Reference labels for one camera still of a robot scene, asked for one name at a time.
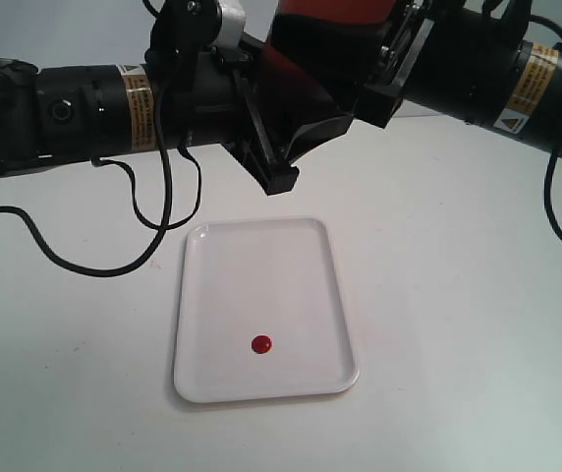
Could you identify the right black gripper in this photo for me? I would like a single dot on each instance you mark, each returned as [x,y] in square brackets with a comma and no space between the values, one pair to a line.
[458,62]

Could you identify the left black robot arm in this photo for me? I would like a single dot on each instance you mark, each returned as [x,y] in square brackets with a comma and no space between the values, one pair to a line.
[58,116]

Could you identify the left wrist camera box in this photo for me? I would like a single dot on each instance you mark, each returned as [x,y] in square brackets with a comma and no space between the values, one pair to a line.
[232,24]

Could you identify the red sauce squeeze bottle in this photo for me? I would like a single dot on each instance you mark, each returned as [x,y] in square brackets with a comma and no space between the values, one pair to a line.
[334,41]

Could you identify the white rectangular plastic tray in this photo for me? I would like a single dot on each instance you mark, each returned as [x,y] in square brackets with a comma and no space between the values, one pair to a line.
[275,277]

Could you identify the red sauce drop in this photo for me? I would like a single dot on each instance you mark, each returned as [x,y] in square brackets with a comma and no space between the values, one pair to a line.
[261,344]

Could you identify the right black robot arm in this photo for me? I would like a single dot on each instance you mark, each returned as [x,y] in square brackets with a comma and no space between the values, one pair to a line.
[533,112]

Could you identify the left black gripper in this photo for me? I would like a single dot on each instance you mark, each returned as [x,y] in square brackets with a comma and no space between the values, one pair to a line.
[207,100]

